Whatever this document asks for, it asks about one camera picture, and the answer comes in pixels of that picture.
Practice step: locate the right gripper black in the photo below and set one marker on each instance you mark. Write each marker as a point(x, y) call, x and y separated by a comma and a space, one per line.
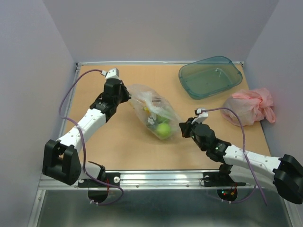
point(186, 126)

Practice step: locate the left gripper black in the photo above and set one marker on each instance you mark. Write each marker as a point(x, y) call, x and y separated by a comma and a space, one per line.
point(126, 97)

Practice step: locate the clear plastic bag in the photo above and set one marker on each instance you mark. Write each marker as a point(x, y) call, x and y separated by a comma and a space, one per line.
point(148, 103)

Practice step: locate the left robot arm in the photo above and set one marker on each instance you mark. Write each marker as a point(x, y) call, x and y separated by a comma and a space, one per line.
point(61, 157)

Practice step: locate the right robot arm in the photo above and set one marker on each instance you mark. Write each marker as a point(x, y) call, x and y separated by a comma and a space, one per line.
point(283, 175)

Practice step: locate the pink plastic bag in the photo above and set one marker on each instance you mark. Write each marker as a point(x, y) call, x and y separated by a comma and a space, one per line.
point(245, 107)

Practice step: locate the green apple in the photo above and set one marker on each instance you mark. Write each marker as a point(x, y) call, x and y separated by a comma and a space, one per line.
point(163, 130)

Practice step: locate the teal plastic container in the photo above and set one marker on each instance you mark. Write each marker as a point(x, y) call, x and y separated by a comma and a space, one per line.
point(209, 77)

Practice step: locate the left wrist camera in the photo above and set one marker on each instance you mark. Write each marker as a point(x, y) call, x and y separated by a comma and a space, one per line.
point(111, 73)

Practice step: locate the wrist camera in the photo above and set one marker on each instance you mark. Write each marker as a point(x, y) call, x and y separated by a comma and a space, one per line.
point(201, 115)
point(111, 73)

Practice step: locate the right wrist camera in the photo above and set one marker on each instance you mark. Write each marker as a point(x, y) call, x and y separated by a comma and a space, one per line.
point(201, 115)

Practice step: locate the aluminium front rail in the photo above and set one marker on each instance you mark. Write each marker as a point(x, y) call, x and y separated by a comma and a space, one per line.
point(183, 179)

